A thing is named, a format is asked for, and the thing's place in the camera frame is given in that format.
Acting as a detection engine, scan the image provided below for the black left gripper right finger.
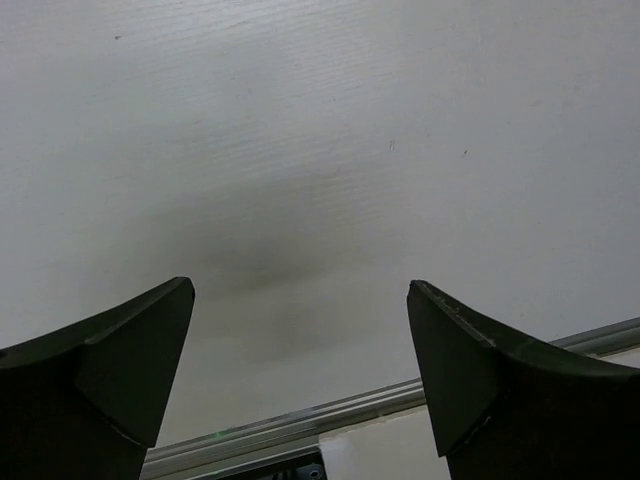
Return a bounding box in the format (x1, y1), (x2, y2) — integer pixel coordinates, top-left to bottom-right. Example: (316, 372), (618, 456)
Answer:
(407, 280), (639, 479)

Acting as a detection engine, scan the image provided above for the aluminium table edge rail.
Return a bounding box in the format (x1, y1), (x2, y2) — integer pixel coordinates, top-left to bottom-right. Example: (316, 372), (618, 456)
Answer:
(142, 316), (640, 480)

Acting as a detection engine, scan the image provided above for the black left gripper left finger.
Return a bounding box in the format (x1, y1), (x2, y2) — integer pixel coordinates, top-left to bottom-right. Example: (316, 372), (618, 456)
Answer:
(1, 277), (195, 479)

